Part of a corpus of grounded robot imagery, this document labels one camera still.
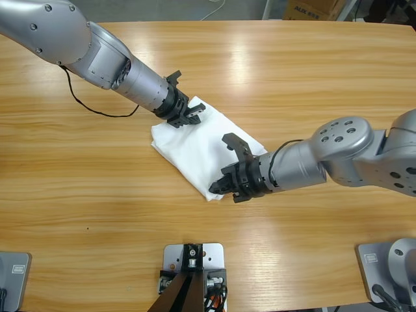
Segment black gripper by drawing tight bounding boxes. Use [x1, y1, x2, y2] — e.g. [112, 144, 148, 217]
[209, 157, 274, 204]
[154, 84, 207, 130]

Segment white Unitree t-shirt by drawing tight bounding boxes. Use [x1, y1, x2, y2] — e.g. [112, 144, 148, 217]
[150, 95, 269, 202]

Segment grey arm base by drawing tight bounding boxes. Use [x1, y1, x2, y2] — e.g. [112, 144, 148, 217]
[356, 238, 416, 306]
[0, 252, 33, 312]

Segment bystander in dark clothes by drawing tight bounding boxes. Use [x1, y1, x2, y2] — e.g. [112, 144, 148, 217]
[352, 0, 416, 26]

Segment white mounting block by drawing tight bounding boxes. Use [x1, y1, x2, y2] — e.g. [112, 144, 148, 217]
[162, 242, 230, 312]

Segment brown cardboard box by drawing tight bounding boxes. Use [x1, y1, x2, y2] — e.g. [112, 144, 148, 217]
[282, 0, 348, 21]

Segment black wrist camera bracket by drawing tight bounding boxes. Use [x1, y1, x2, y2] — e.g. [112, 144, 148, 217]
[221, 132, 257, 163]
[165, 70, 182, 88]

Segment black corner bracket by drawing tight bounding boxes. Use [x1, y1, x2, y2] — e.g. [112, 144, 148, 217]
[204, 268, 228, 297]
[158, 268, 178, 295]

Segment white floor cable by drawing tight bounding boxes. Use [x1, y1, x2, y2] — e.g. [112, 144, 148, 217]
[200, 0, 228, 21]

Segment orange and black cables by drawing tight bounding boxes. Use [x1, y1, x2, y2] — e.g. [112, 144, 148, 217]
[203, 285, 230, 312]

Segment white metal frame bar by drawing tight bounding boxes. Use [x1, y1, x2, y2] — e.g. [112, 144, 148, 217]
[336, 0, 360, 21]

